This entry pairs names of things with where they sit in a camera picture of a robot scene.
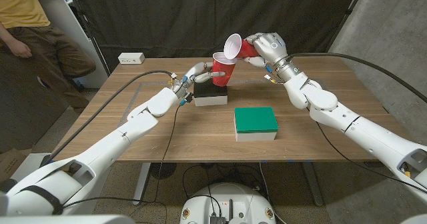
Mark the green-topped white block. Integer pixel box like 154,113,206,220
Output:
234,106,280,142

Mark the black curtain backdrop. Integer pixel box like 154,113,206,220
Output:
71,0,363,72

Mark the grey table leg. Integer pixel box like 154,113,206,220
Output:
302,161,324,207

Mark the white floor board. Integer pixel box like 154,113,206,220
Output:
11,152,51,181

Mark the cardboard box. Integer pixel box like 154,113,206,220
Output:
0,148,33,181

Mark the thin black left wrist cable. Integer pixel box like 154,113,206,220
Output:
61,103,183,211

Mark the white robot torso base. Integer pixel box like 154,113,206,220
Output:
179,182,277,224

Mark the white partition panel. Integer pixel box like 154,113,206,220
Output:
33,0,109,89

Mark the black-topped white block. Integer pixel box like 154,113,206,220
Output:
193,80,229,107

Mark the black curtain stand pole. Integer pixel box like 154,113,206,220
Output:
65,0,111,77
325,0,368,57

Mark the person in yellow shirt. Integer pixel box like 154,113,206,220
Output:
0,0,97,115

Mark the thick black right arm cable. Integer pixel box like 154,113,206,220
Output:
287,51,427,104

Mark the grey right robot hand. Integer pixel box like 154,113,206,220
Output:
244,32,290,68

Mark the white table leg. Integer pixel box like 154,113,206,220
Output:
132,162,151,206

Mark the black round floor fan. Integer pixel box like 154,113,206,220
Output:
150,162,177,181

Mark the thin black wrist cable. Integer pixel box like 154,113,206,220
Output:
61,103,183,211
313,120,427,195

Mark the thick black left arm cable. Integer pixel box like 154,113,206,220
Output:
39,69,175,168

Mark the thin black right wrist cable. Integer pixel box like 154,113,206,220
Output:
313,120,427,195

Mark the red plastic cup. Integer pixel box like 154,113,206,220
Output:
223,33,261,61
211,51,238,87

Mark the white power strip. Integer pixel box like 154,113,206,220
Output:
117,52,146,65

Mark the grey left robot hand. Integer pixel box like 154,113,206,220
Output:
173,61,227,98

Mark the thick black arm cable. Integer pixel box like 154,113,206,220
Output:
39,69,175,168
287,51,427,104

